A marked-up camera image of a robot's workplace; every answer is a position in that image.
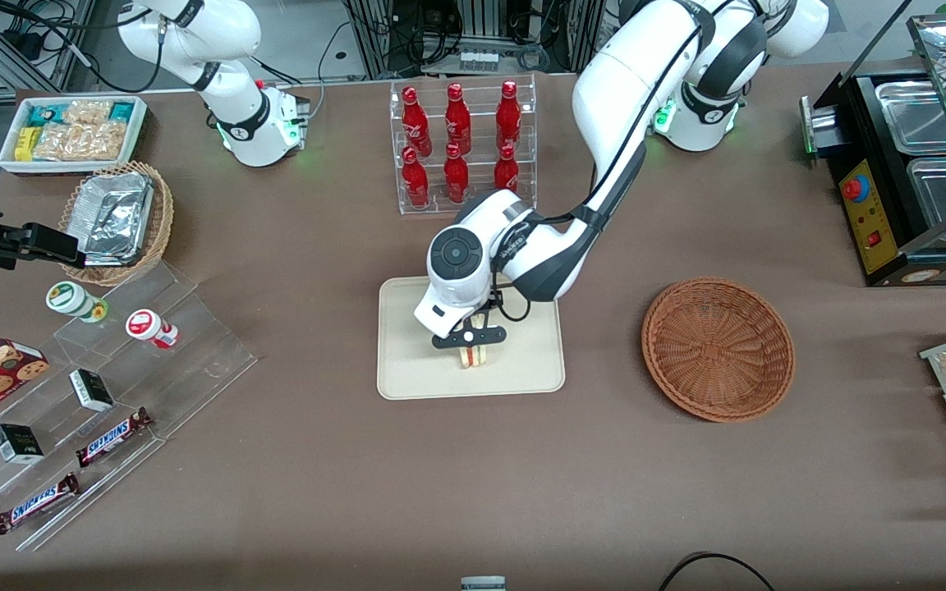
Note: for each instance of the triangular sandwich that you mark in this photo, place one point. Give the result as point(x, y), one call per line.
point(475, 356)

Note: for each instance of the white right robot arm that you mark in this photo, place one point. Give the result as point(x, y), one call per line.
point(235, 123)

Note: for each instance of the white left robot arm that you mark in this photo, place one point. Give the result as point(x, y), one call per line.
point(629, 74)

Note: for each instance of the beige plastic tray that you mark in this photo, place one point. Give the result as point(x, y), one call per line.
point(530, 361)

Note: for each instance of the white snack tray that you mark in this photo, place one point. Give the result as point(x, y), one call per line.
point(6, 156)

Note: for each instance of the light wicker basket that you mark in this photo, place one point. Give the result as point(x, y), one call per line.
point(163, 222)

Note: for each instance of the brown wicker basket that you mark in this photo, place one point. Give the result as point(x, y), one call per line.
point(718, 349)

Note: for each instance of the green lid yogurt cup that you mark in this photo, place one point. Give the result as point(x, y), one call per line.
point(71, 298)

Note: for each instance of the aluminium foil container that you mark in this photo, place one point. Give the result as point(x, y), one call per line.
point(112, 217)

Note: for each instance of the yellow snack packet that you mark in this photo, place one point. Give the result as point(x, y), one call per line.
point(25, 144)

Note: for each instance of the clear bag of crackers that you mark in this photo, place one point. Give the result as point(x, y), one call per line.
point(56, 142)
point(87, 112)
point(102, 141)

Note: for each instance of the teal snack packet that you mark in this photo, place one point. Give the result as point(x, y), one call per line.
point(43, 115)
point(121, 111)

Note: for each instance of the red lid yogurt cup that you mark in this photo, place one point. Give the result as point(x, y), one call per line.
point(146, 326)

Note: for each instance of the small black box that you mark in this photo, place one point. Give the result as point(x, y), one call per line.
point(17, 444)
point(92, 390)

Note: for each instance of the clear acrylic bottle rack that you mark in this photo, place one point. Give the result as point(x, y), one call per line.
point(481, 176)

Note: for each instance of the red cola bottle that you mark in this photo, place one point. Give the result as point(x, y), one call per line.
point(457, 119)
point(415, 180)
point(507, 172)
point(456, 176)
point(414, 119)
point(508, 115)

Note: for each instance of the clear acrylic step display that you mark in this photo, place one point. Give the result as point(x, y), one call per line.
point(194, 369)

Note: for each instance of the Snickers chocolate bar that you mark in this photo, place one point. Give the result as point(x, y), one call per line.
point(36, 503)
point(112, 438)

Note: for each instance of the small grey device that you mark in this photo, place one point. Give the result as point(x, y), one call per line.
point(483, 584)

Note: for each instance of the white power strip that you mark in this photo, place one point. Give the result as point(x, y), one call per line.
point(479, 60)

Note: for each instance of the black food warmer cabinet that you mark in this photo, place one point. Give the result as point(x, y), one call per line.
point(892, 205)

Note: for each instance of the aluminium frame rack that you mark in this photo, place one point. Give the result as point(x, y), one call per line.
point(374, 37)

